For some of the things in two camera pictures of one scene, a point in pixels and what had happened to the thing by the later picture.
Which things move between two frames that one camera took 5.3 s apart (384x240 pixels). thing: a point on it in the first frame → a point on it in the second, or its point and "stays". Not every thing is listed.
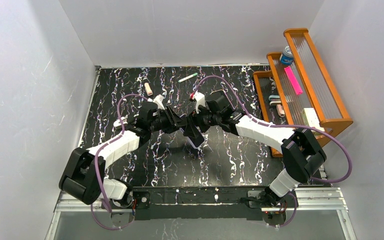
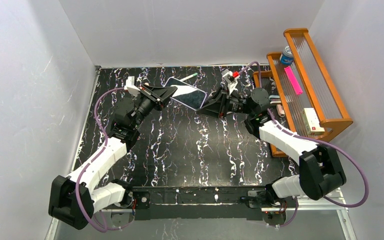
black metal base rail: x=196 y=202 stays
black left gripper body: x=171 y=118 → x=153 y=98
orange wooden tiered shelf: x=298 y=94 stays
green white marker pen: x=187 y=77 stays
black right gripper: x=198 y=117 → x=223 y=105
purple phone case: x=196 y=142 → x=187 y=93
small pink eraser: x=281 y=113 stays
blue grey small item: x=274 y=98 stays
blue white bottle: x=287 y=57 stays
